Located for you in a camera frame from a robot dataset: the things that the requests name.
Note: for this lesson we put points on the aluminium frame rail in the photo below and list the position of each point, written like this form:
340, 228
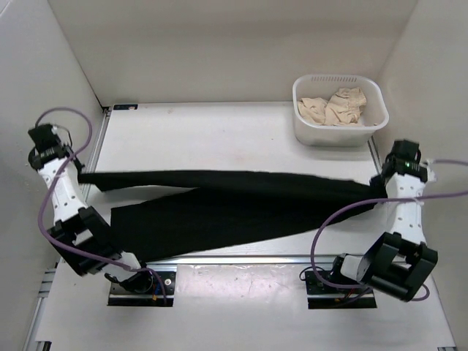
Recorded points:
30, 343

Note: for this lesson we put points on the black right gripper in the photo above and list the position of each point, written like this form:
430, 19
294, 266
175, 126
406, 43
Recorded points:
376, 182

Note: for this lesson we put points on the black trousers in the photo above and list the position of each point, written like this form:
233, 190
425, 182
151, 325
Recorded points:
214, 209

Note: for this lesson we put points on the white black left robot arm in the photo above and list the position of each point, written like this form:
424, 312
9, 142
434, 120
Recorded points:
76, 224

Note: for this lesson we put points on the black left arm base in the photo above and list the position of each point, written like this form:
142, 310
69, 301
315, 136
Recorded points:
144, 290

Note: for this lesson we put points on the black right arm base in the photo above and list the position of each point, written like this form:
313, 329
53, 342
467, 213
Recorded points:
322, 296

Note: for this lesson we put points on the white plastic basket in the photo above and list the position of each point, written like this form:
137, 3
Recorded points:
325, 86

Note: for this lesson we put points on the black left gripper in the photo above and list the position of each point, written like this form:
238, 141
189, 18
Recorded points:
78, 166

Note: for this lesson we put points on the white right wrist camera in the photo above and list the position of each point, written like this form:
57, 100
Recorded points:
431, 175

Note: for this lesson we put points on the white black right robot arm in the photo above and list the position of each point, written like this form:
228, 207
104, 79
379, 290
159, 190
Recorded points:
399, 262

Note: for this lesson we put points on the beige trousers in basket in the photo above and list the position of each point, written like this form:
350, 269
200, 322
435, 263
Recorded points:
344, 108

